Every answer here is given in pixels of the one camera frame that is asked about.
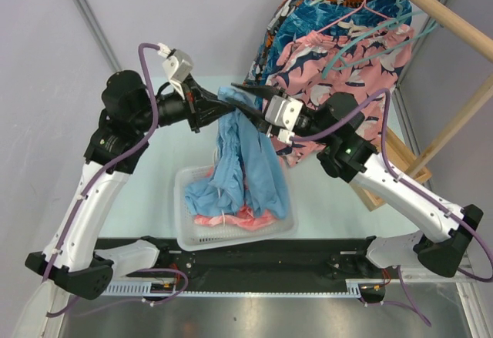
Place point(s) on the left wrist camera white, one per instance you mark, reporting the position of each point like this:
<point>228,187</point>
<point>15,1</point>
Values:
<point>177,65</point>

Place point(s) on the wooden hanging rod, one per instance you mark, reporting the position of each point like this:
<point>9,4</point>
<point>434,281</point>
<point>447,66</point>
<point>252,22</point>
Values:
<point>478,40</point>

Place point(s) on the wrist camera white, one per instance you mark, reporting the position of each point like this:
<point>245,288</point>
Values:
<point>177,65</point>
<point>283,112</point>

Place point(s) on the pink shark print shorts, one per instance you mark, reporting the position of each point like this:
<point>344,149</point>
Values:
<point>370,64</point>

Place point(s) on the orange black print shorts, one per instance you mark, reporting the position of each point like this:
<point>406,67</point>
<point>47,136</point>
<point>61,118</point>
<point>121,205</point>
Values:
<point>293,19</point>

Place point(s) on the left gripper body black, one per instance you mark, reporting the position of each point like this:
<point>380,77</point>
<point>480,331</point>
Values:
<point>196,119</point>

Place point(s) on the blue leaf print shorts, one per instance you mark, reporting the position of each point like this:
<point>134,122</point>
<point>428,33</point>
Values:
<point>364,24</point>

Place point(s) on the white plastic laundry basket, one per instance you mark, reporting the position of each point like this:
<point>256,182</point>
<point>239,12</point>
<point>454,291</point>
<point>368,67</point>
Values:
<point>193,237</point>

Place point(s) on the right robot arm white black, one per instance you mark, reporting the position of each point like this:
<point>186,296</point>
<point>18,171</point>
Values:
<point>445,229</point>

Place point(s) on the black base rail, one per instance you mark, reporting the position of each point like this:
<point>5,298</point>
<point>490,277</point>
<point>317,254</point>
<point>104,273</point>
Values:
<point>283,267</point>

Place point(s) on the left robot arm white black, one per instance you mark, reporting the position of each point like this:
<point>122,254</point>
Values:
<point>71,260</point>

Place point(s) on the light blue shorts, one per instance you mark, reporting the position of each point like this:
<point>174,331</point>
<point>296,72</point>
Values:
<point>247,173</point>

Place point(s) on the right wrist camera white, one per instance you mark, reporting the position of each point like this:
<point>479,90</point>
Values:
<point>283,112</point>

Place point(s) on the pink shorts in basket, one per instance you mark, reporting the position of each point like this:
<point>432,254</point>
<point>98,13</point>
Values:
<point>244,219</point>

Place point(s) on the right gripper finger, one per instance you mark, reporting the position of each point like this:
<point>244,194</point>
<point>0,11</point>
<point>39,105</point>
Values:
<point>254,115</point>
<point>261,91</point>

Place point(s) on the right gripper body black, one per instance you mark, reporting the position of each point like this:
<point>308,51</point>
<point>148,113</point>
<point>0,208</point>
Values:
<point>302,128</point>

